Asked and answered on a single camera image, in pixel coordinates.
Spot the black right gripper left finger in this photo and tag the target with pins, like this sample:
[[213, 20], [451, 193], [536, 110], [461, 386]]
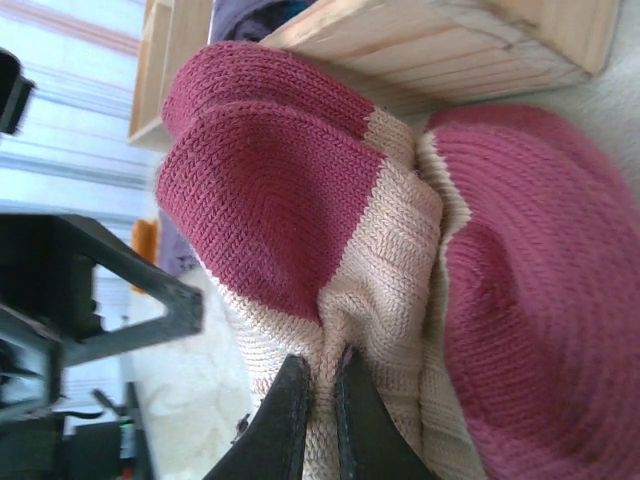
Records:
[[280, 430]]

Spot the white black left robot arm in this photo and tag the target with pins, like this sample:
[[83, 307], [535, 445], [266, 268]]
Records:
[[137, 450]]

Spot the wooden compartment tray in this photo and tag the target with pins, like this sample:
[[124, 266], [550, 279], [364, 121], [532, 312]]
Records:
[[450, 50]]

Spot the beige sock red toe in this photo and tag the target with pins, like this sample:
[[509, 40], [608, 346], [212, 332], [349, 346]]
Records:
[[280, 210]]

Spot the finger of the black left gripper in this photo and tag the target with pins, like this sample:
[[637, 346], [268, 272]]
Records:
[[185, 310]]

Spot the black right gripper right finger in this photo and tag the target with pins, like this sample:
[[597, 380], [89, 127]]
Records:
[[370, 440]]

